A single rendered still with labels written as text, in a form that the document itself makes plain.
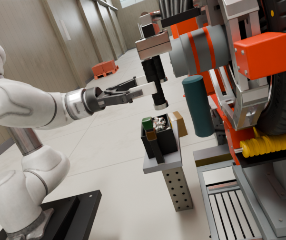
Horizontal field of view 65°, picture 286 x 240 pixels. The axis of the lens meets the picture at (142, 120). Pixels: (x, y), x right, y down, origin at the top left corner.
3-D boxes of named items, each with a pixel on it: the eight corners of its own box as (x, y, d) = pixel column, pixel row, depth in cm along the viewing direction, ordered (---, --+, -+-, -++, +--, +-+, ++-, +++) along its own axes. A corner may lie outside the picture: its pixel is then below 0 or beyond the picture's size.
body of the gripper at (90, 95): (98, 107, 75) (124, 100, 73) (90, 117, 67) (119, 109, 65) (89, 86, 72) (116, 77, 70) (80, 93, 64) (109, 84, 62)
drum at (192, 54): (242, 65, 71) (234, 18, 66) (176, 84, 75) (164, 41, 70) (230, 58, 84) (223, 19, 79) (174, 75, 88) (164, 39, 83)
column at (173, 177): (192, 208, 127) (173, 145, 113) (175, 211, 129) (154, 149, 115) (191, 196, 136) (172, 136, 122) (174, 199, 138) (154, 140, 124)
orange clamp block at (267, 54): (272, 62, 51) (292, 69, 43) (236, 73, 52) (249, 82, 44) (268, 31, 48) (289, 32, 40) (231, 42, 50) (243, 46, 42)
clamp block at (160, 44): (172, 50, 59) (167, 29, 57) (140, 61, 61) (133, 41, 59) (172, 48, 64) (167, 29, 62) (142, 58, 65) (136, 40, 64)
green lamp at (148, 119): (153, 128, 88) (151, 119, 87) (144, 131, 89) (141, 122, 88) (154, 124, 92) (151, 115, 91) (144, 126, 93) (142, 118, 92)
